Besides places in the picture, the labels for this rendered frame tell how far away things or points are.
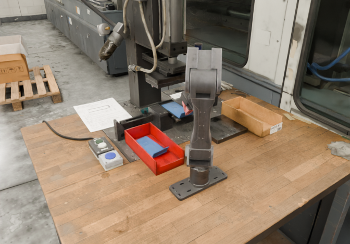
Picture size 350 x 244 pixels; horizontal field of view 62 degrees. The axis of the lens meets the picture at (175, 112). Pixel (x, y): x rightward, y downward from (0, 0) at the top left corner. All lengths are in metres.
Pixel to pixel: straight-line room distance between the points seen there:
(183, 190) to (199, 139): 0.18
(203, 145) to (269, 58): 0.90
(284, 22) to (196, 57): 0.87
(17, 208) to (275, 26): 2.07
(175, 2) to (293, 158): 0.73
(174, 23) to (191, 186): 0.60
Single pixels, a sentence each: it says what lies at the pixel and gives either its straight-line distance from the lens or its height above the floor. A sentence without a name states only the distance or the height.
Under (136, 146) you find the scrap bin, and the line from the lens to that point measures 1.10.
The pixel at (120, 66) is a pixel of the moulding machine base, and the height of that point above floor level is 0.18.
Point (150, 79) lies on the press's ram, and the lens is 1.19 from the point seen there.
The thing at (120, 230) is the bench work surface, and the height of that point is 0.90.
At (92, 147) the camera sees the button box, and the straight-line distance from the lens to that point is 1.15.
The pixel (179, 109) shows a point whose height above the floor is 0.99.
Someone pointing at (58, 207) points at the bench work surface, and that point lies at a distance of 0.98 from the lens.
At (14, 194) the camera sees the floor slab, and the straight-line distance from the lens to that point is 2.58.
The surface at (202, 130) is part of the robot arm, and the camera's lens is 0.83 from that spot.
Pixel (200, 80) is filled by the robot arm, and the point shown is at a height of 1.29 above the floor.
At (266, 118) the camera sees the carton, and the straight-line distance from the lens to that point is 1.37.
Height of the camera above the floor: 1.55
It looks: 27 degrees down
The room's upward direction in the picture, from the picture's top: straight up
